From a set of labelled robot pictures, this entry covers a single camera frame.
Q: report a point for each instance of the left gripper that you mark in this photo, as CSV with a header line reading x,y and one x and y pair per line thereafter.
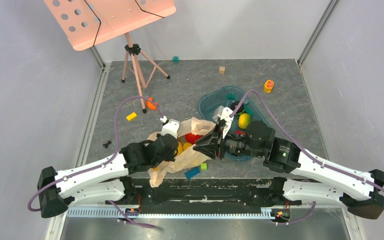
x,y
171,157

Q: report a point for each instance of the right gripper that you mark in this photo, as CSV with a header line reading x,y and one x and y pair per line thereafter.
x,y
217,144

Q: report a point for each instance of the beige plastic bag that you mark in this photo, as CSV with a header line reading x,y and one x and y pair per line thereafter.
x,y
188,158

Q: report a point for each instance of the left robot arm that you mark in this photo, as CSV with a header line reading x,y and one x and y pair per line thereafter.
x,y
107,179

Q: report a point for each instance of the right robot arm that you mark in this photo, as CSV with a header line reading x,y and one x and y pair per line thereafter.
x,y
328,183

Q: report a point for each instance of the red tomato fake fruit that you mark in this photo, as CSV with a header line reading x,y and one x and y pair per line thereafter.
x,y
239,132

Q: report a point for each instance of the dark mangosteen fake fruit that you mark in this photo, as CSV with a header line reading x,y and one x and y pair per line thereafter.
x,y
234,105

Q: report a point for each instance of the small green cube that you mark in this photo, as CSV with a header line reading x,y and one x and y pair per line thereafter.
x,y
204,166

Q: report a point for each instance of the blue flat block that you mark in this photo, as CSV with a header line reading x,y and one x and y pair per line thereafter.
x,y
193,172

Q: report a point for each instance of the yellow green mango fruit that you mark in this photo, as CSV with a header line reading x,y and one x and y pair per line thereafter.
x,y
244,120

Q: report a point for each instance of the small yellow block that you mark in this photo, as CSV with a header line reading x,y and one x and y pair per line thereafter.
x,y
131,116

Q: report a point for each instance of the orange curved toy piece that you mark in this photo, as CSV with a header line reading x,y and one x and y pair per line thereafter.
x,y
151,104

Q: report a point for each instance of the teal plastic tub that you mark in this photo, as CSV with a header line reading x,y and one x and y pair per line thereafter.
x,y
212,106

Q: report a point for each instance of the small black screw piece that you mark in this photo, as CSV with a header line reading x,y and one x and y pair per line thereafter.
x,y
106,145

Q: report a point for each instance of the small wooden cube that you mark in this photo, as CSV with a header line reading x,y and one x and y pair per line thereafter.
x,y
222,70

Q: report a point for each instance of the yellow red toy piece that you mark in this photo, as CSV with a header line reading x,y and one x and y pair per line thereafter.
x,y
268,86

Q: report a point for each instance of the small teal cube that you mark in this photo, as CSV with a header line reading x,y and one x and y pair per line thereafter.
x,y
175,59

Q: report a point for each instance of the pink music stand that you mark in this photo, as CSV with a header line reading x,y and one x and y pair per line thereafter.
x,y
88,23

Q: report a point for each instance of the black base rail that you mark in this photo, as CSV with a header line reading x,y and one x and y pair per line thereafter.
x,y
199,198

